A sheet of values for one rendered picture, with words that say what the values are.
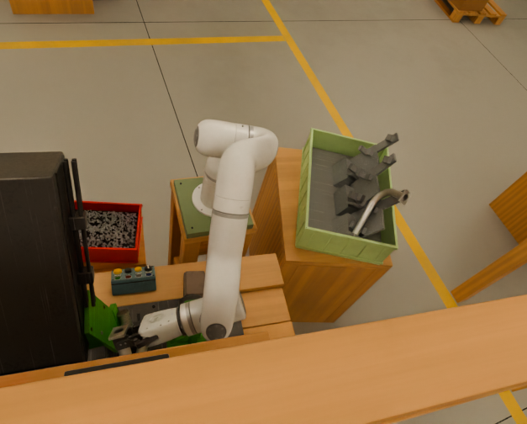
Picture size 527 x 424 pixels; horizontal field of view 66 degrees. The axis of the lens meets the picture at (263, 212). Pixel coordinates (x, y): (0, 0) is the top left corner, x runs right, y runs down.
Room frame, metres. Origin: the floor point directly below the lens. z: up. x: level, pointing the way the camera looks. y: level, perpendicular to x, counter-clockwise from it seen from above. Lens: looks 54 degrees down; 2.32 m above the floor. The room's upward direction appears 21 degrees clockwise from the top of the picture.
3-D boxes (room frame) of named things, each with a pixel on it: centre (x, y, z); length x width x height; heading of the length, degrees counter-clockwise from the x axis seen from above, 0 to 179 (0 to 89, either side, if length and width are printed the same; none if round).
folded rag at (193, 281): (0.62, 0.14, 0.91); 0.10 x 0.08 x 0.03; 22
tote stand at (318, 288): (1.33, -0.29, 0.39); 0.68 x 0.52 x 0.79; 20
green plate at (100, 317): (0.29, 0.33, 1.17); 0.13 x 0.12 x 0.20; 120
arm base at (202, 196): (1.03, 0.22, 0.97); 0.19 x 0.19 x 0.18
